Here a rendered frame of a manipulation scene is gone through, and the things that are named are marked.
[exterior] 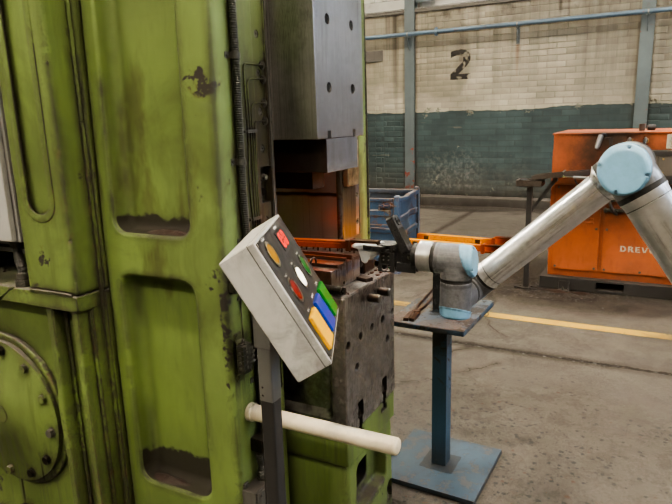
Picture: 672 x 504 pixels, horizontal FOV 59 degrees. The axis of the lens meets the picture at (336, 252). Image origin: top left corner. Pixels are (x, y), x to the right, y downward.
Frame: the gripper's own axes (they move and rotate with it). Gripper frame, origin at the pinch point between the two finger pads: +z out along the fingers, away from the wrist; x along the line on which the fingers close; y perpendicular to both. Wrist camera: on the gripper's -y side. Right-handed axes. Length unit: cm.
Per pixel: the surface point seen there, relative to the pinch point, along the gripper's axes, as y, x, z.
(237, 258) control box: -13, -75, -11
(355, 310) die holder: 18.6, -8.7, -3.5
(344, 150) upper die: -28.2, -1.5, 3.1
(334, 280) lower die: 9.6, -10.3, 2.6
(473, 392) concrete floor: 104, 125, -7
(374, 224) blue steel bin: 61, 335, 143
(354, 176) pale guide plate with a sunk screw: -17.1, 29.7, 14.9
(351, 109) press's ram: -40.0, 3.9, 3.2
